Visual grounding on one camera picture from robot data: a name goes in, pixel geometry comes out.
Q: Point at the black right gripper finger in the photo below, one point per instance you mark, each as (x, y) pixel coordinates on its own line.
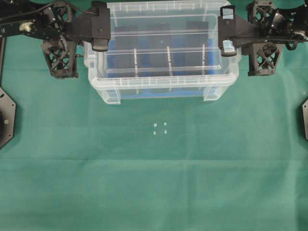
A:
(231, 25)
(229, 46)

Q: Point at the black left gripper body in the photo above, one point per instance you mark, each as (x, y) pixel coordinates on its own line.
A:
(60, 52)

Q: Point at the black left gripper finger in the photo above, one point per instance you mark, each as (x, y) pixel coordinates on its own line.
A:
(95, 34)
(98, 12)

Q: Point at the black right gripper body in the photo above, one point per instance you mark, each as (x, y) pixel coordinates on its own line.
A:
(263, 55)

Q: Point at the clear plastic box lid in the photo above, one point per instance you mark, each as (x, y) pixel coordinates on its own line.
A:
(175, 12)

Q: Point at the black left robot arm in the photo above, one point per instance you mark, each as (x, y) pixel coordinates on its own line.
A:
(32, 19)

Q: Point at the black RealSense box left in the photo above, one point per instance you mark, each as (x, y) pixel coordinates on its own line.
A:
(125, 43)

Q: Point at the black realsense box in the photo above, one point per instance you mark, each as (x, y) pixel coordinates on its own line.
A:
(125, 43)
(196, 42)
(158, 43)

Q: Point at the black RealSense box right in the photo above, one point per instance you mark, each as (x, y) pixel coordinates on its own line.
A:
(196, 42)

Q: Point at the black RealSense box middle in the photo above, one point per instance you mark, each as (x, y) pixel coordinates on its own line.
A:
(158, 43)

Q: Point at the clear plastic storage box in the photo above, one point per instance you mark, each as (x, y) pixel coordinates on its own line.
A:
(97, 78)

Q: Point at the blue foam liner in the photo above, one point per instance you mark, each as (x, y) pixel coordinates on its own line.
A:
(179, 85)

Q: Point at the green table cloth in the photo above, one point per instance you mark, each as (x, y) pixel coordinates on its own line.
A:
(77, 164)

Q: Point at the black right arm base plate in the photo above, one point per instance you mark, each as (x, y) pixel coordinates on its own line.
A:
(305, 117)

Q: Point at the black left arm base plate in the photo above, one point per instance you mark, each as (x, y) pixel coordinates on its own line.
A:
(7, 118)

